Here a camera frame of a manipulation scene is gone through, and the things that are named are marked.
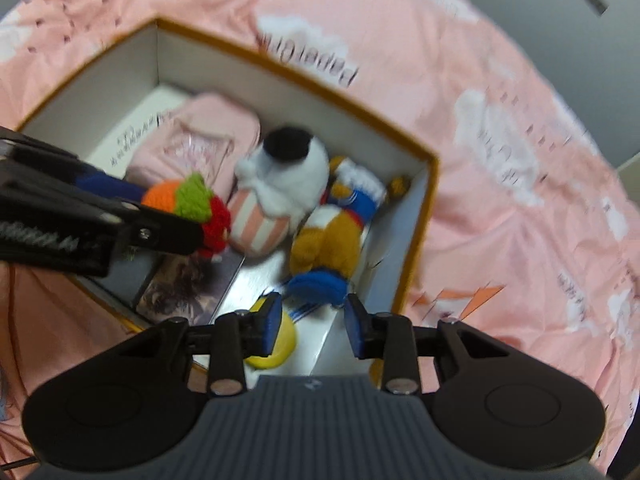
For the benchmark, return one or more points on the orange cardboard box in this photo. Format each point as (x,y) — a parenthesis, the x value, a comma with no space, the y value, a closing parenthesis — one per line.
(210,65)

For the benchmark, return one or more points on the pink pouch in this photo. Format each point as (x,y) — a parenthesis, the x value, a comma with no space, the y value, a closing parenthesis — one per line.
(200,130)

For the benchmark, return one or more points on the dark picture card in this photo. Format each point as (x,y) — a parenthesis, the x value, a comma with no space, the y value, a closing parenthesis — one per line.
(190,285)

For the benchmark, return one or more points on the yellow plastic toy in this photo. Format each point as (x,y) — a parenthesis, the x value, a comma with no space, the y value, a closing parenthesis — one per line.
(280,340)

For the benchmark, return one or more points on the knitted orange green red toy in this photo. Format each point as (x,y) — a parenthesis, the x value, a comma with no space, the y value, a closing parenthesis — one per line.
(195,200)

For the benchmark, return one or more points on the white box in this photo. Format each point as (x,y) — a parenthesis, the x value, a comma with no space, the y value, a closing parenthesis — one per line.
(135,130)

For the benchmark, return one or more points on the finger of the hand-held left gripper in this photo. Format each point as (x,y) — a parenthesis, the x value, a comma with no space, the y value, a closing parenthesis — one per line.
(165,235)
(110,185)

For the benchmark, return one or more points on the brown plush toy blue jacket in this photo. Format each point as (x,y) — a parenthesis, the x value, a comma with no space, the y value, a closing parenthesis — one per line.
(325,240)

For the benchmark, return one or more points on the pink printed blanket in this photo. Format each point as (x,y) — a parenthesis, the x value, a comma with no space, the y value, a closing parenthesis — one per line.
(500,210)

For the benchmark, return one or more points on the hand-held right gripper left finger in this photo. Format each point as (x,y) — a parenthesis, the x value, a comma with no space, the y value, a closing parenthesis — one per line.
(270,322)

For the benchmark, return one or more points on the white dog plush toy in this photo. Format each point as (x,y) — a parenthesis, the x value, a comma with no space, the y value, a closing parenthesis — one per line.
(285,180)

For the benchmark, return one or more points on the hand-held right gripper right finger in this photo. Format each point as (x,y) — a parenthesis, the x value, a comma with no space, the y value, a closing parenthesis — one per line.
(355,330)

